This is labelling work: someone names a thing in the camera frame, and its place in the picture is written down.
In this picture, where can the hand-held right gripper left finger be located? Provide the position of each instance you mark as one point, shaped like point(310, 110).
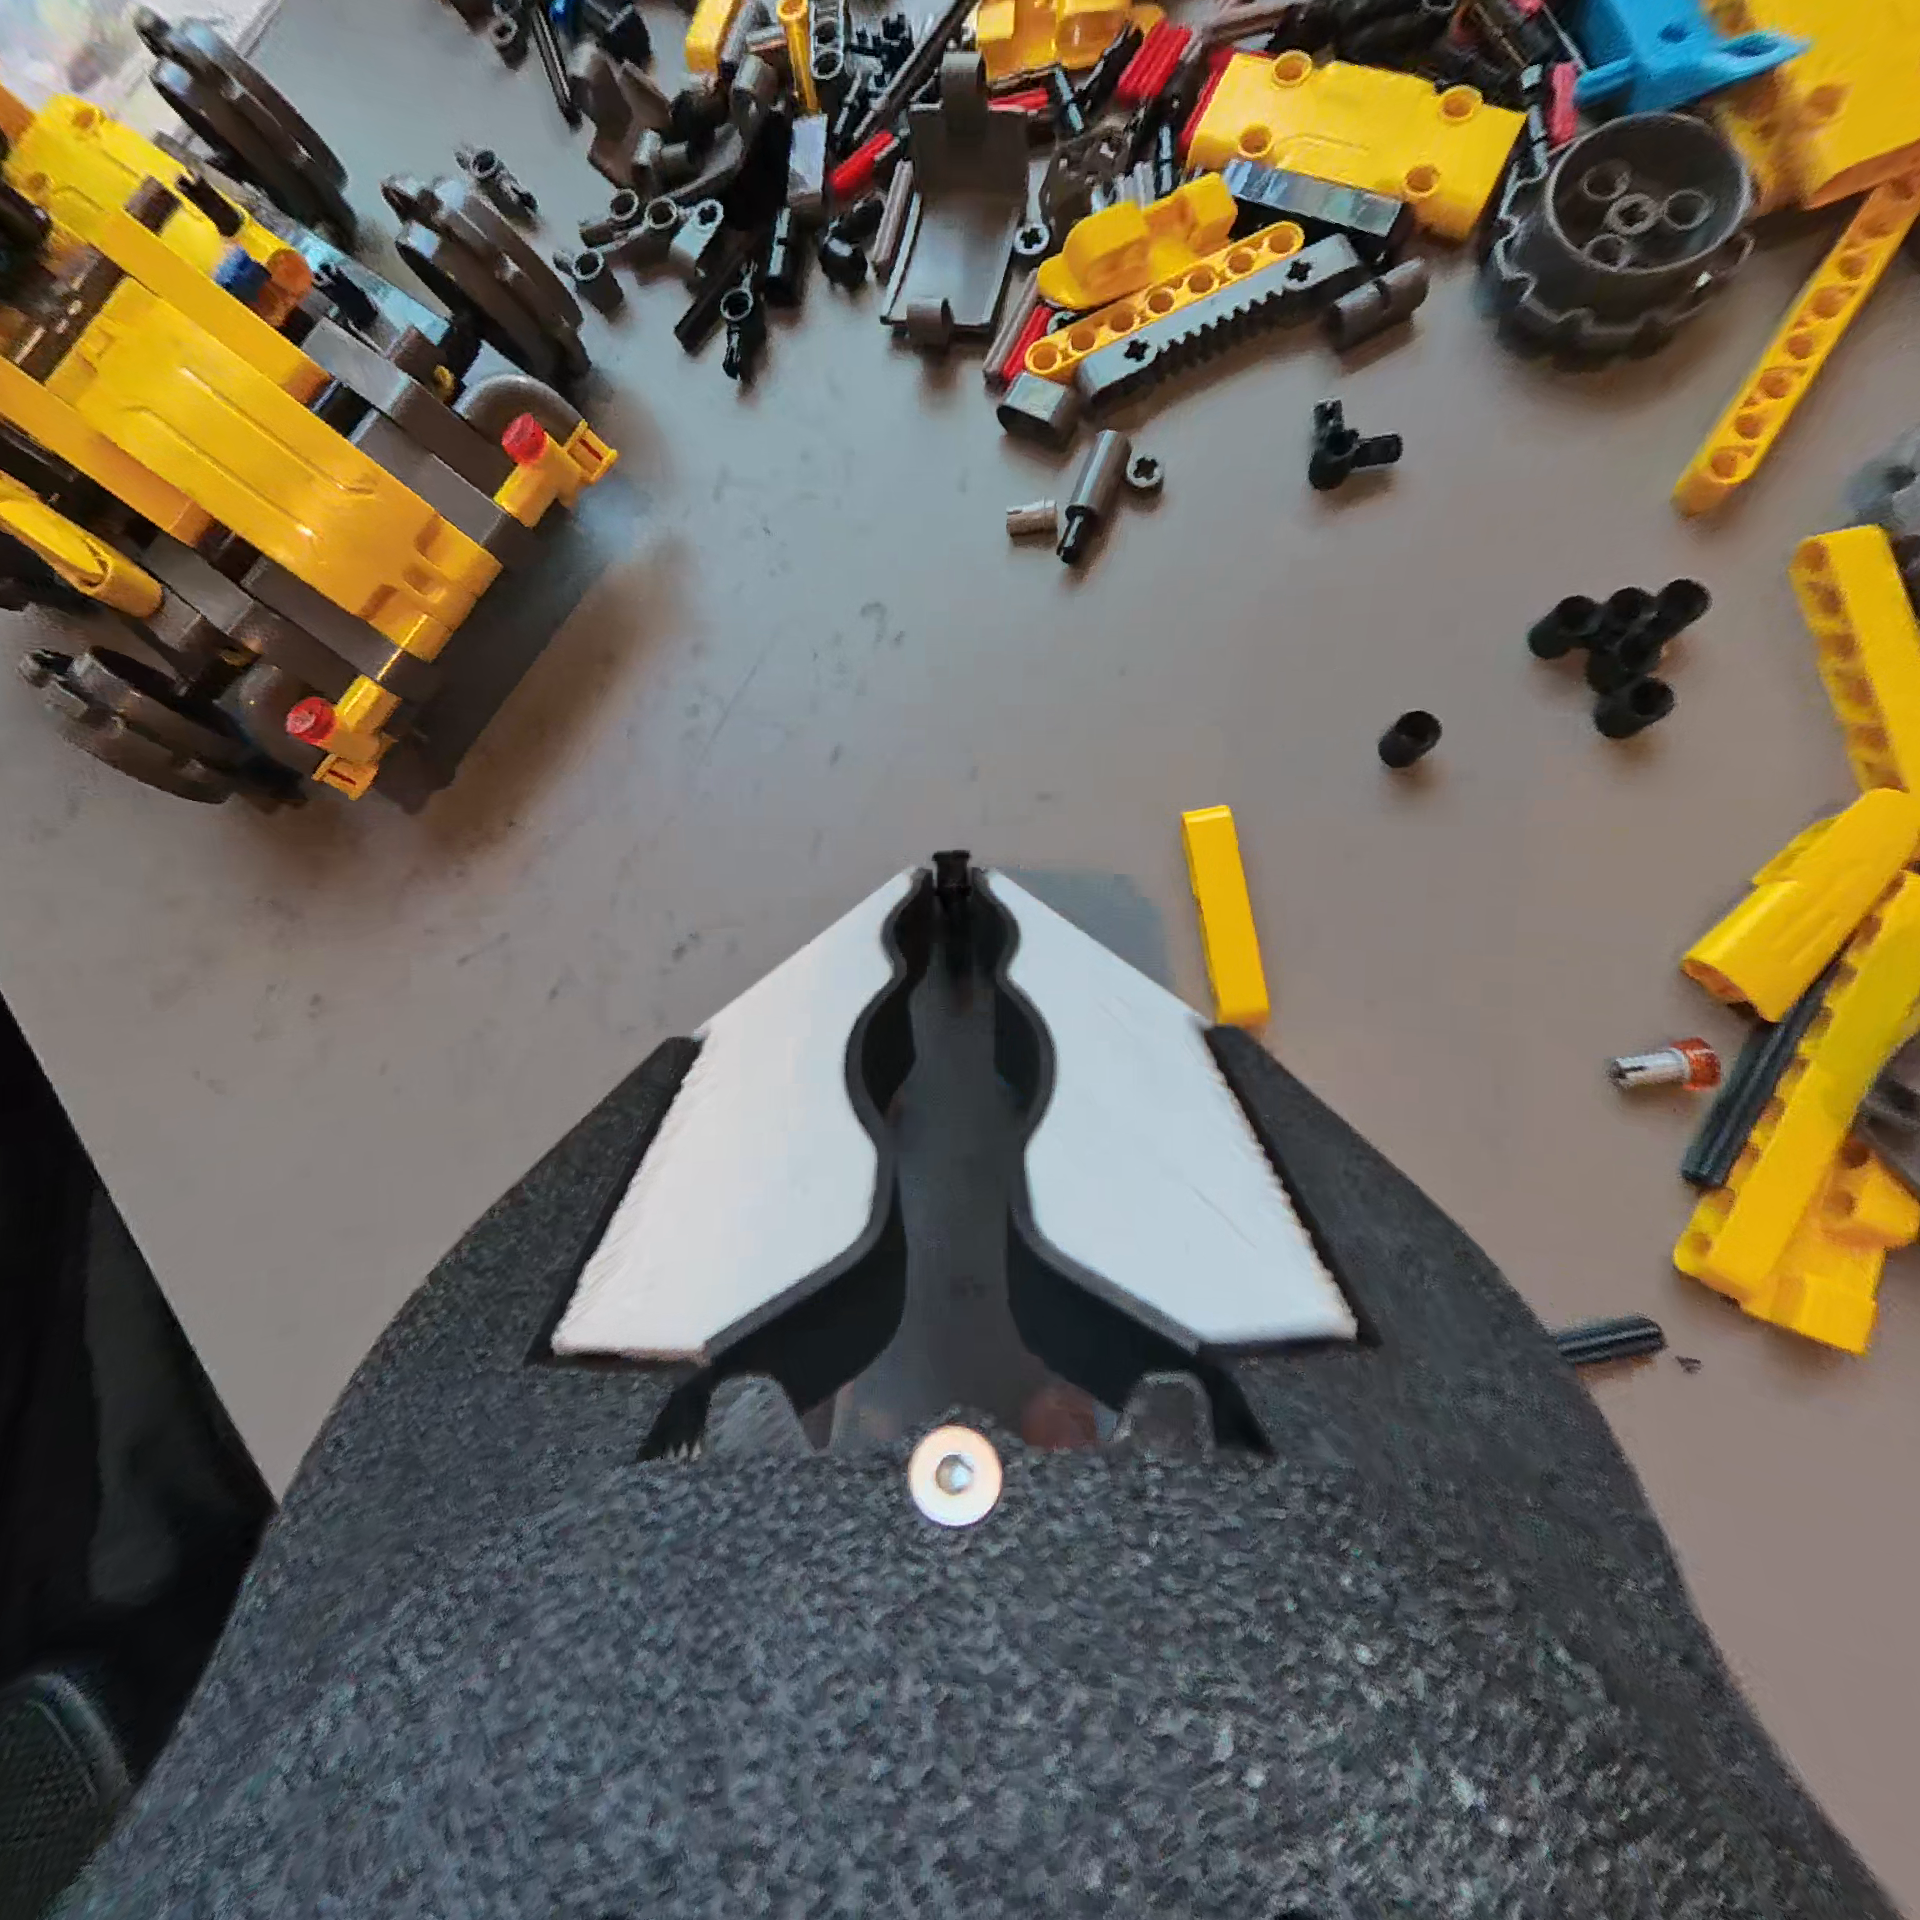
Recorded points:
point(735, 1184)

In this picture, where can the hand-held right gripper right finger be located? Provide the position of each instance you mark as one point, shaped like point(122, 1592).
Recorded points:
point(1170, 1184)

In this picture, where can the black pin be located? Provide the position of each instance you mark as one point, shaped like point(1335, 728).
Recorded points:
point(949, 877)

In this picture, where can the yellow toy vehicle model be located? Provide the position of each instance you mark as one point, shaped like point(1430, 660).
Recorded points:
point(299, 493)

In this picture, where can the short yellow beam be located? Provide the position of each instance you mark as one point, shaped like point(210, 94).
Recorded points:
point(1224, 914)

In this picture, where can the black axle rod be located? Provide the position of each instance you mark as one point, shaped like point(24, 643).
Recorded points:
point(1608, 1339)

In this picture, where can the black bush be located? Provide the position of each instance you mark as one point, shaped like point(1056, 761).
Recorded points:
point(1408, 739)

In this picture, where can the silver orange connector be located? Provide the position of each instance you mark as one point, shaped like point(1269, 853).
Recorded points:
point(1664, 1065)

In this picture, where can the heap of yellow grey beams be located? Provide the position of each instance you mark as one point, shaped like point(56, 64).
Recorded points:
point(1800, 1200)

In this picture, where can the dark grey pin connectors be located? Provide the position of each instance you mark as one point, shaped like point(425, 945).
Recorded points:
point(1089, 488)

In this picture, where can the cluster of black bushes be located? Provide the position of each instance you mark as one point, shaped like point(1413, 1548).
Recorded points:
point(1621, 638)

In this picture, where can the black angled connector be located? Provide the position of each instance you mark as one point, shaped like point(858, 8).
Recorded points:
point(1343, 441)

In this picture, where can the black gear rack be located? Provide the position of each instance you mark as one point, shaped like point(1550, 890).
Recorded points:
point(1214, 323)

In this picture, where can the dark grey seat piece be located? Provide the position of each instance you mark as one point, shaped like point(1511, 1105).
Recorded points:
point(954, 224)

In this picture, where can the thin yellow holed beam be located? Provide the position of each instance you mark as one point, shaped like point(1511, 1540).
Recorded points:
point(1800, 345)

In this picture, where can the pile of small building parts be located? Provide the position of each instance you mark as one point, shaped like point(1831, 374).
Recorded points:
point(779, 134)

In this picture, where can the dark grey toothed wheel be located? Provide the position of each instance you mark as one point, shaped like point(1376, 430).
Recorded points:
point(1621, 224)

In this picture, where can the yellow rectangular panel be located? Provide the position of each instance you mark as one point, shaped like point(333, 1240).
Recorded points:
point(1350, 134)

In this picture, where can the blue separator tool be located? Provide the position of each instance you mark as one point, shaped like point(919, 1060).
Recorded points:
point(1664, 43)

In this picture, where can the stack of yellow wide beams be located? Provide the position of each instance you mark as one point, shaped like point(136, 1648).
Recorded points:
point(1838, 90)

